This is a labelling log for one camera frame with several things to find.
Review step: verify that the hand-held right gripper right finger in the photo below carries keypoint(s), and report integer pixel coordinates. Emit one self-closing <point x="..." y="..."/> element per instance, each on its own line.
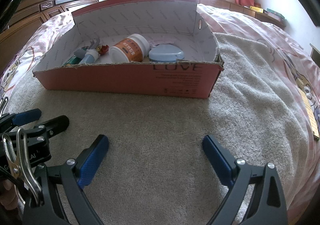
<point x="217" y="162"/>

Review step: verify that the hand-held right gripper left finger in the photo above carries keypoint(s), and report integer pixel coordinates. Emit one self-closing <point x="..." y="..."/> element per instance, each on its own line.
<point x="91" y="162"/>

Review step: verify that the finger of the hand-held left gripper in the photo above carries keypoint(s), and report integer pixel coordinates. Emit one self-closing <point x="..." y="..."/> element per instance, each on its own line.
<point x="55" y="125"/>
<point x="27" y="116"/>

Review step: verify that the blue tube with white cap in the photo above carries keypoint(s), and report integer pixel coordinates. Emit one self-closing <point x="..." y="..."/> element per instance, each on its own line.
<point x="88" y="58"/>

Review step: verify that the white lavender handheld device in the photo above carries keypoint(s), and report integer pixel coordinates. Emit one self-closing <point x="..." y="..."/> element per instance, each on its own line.
<point x="80" y="53"/>

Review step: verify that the red cardboard box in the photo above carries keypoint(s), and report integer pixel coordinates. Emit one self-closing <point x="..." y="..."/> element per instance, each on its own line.
<point x="125" y="80"/>

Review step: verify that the small red toy figure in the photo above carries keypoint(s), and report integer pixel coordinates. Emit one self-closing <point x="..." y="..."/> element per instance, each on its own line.
<point x="103" y="49"/>

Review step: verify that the white jar with orange label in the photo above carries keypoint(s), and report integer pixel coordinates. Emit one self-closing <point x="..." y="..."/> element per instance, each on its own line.
<point x="130" y="48"/>

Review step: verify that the light blue teardrop case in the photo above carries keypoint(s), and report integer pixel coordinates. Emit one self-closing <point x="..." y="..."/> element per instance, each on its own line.
<point x="165" y="53"/>

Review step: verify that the broken pink plate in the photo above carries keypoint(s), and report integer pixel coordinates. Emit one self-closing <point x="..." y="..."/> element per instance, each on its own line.
<point x="160" y="40"/>

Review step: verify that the person's left hand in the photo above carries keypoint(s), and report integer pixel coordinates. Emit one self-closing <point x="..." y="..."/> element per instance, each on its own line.
<point x="7" y="195"/>

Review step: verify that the metal spring clip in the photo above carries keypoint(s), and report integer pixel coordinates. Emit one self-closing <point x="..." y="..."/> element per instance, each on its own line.
<point x="23" y="162"/>
<point x="3" y="106"/>

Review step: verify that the cream towel blanket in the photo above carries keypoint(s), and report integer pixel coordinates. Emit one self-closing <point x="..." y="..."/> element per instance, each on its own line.
<point x="162" y="127"/>

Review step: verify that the yellow wooden board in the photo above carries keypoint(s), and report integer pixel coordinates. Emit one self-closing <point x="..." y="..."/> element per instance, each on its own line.
<point x="311" y="115"/>

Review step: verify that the dark wooden headboard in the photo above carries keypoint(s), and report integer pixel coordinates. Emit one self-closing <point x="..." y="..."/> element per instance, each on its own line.
<point x="37" y="7"/>

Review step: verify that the yellow book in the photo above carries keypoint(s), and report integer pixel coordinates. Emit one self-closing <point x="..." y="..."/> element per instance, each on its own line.
<point x="257" y="8"/>

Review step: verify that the green book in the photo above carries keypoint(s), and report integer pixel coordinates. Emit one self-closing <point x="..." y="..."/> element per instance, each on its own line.
<point x="275" y="14"/>

